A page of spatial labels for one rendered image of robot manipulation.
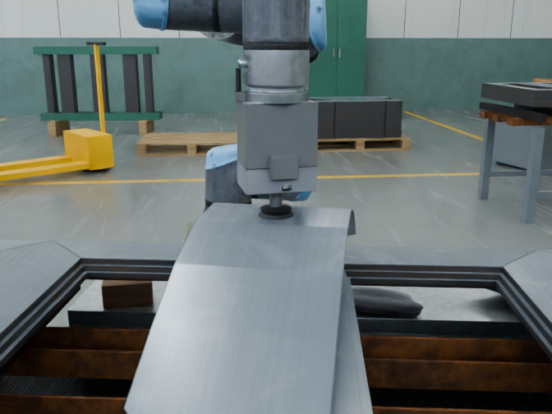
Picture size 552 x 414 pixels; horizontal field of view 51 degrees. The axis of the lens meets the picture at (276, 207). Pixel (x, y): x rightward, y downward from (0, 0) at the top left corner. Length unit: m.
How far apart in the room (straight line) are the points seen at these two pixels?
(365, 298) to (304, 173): 0.56
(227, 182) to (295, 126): 0.74
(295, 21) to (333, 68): 9.56
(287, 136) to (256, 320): 0.21
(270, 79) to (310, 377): 0.31
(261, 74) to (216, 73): 10.01
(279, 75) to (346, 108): 6.16
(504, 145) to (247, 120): 5.79
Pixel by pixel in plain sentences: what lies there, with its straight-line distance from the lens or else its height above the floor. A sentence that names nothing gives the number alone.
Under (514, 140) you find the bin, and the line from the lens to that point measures 6.28.
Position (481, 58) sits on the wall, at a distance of 11.70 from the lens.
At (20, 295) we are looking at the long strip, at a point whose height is 0.84.
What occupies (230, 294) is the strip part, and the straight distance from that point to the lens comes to 0.59.
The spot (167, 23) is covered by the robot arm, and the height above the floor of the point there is 1.22.
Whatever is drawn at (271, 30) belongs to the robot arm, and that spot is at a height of 1.21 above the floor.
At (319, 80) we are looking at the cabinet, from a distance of 10.18.
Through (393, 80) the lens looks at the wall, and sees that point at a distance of 11.14.
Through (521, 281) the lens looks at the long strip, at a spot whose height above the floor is 0.84.
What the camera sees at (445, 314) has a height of 0.68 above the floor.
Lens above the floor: 1.20
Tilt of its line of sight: 16 degrees down
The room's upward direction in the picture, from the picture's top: straight up
